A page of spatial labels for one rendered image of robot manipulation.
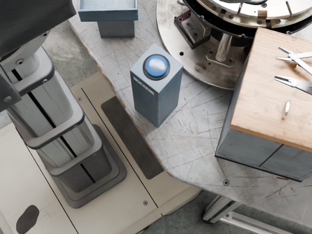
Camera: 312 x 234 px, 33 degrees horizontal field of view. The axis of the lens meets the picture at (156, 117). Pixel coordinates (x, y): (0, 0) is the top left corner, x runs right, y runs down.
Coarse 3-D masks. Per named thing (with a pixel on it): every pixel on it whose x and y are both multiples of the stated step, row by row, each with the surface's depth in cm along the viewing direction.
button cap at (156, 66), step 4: (152, 56) 95; (156, 56) 95; (160, 56) 95; (148, 60) 94; (152, 60) 94; (156, 60) 94; (160, 60) 94; (164, 60) 94; (148, 64) 94; (152, 64) 94; (156, 64) 94; (160, 64) 94; (164, 64) 94; (148, 68) 94; (152, 68) 94; (156, 68) 94; (160, 68) 94; (164, 68) 94; (148, 72) 94; (152, 72) 94; (156, 72) 94; (160, 72) 94; (164, 72) 94; (152, 76) 94; (156, 76) 94; (160, 76) 94
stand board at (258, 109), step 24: (264, 48) 93; (288, 48) 93; (264, 72) 92; (288, 72) 92; (240, 96) 90; (264, 96) 90; (288, 96) 90; (240, 120) 89; (264, 120) 89; (288, 120) 89; (288, 144) 90
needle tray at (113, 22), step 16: (80, 0) 96; (96, 0) 100; (112, 0) 100; (128, 0) 100; (80, 16) 97; (96, 16) 97; (112, 16) 97; (128, 16) 97; (112, 32) 121; (128, 32) 122
